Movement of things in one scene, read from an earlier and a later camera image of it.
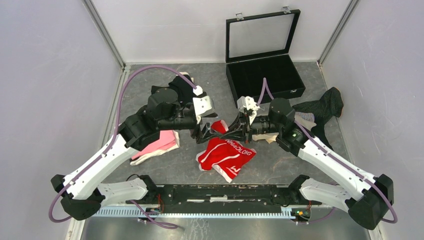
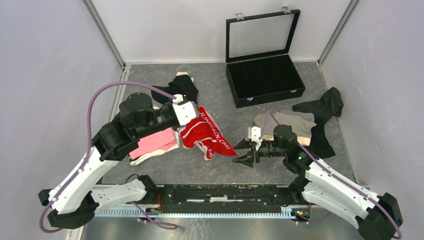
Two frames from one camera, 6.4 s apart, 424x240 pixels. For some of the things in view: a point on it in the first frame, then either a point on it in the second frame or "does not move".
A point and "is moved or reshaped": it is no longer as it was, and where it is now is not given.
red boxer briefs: [226, 157] is moved or reshaped
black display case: [257, 47] does not move
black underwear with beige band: [183, 88] does not move
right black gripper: [240, 125] → [246, 159]
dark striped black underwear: [330, 106] does not move
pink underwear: [169, 139] does not move
